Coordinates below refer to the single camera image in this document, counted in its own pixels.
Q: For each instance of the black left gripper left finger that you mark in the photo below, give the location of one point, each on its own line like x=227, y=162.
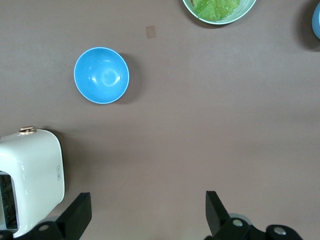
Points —
x=75, y=217

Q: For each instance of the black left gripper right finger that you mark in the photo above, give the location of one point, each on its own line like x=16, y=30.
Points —
x=220, y=220

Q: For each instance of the blue bowl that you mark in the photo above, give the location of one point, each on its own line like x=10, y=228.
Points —
x=317, y=22
x=101, y=75

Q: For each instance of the white toaster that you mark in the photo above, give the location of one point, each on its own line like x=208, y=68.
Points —
x=32, y=170

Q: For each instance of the brown tape mark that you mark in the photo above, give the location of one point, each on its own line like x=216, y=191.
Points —
x=150, y=32

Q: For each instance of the pale green plate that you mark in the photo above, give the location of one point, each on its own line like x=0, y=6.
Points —
x=240, y=13

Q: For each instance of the green lettuce leaf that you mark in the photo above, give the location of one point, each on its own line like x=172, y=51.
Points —
x=215, y=8

